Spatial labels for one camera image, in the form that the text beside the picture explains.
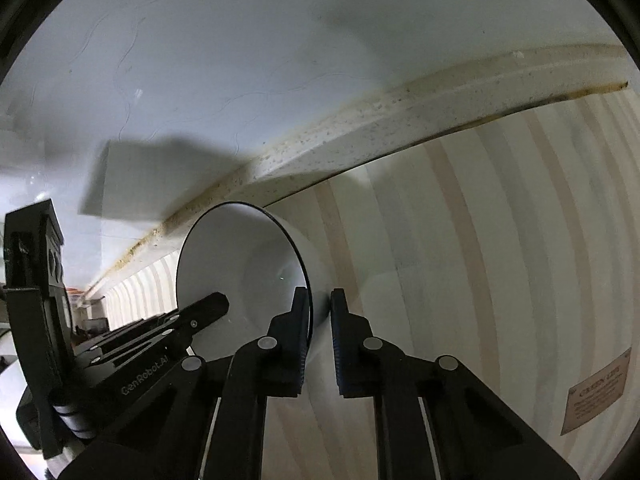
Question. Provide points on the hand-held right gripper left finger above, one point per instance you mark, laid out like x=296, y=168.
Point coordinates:
x=300, y=335

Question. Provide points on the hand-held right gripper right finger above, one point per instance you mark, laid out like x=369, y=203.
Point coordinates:
x=340, y=340

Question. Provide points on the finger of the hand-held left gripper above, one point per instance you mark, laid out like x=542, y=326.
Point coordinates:
x=205, y=310

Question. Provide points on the white bowl with dark rim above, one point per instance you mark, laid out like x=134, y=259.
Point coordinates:
x=225, y=260

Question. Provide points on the striped cat print cloth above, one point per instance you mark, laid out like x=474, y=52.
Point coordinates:
x=475, y=260

